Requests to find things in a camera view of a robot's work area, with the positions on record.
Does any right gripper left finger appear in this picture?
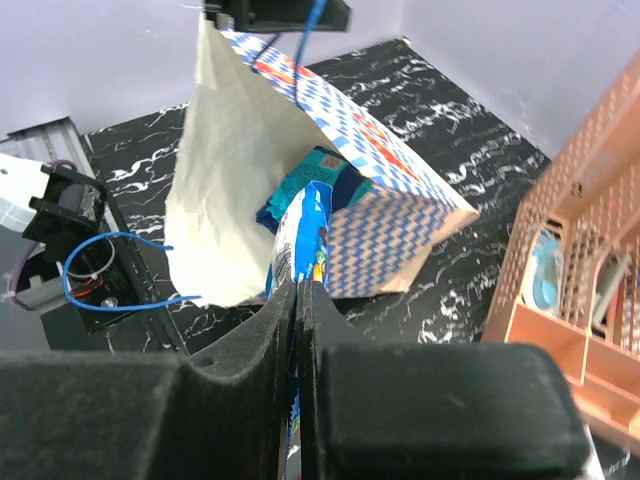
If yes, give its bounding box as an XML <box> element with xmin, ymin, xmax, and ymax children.
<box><xmin>1</xmin><ymin>285</ymin><xmax>296</xmax><ymax>479</ymax></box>

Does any large blue snack bag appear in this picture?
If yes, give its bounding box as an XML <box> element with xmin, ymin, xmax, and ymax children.
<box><xmin>255</xmin><ymin>146</ymin><xmax>373</xmax><ymax>234</ymax></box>

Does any blue checkered paper bag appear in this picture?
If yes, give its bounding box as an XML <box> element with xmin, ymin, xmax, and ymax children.
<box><xmin>162</xmin><ymin>19</ymin><xmax>478</xmax><ymax>307</ymax></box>

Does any orange plastic file organizer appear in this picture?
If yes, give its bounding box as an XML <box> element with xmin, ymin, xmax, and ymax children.
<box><xmin>482</xmin><ymin>57</ymin><xmax>639</xmax><ymax>451</ymax></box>

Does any blue snack packet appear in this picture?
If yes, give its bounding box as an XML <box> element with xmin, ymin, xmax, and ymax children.
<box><xmin>265</xmin><ymin>183</ymin><xmax>331</xmax><ymax>479</ymax></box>

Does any aluminium frame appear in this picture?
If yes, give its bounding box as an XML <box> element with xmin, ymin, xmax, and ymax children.
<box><xmin>1</xmin><ymin>118</ymin><xmax>94</xmax><ymax>177</ymax></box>

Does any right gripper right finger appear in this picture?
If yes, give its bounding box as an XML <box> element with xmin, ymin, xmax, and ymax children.
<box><xmin>297</xmin><ymin>282</ymin><xmax>590</xmax><ymax>479</ymax></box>

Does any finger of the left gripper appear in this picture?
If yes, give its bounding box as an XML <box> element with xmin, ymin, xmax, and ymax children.
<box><xmin>202</xmin><ymin>0</ymin><xmax>351</xmax><ymax>33</ymax></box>

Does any blue white item in organizer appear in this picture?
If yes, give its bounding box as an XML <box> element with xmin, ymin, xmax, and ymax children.
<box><xmin>531</xmin><ymin>230</ymin><xmax>564</xmax><ymax>316</ymax></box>

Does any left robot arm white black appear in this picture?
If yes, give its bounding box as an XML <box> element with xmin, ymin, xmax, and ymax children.
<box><xmin>1</xmin><ymin>6</ymin><xmax>332</xmax><ymax>309</ymax></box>

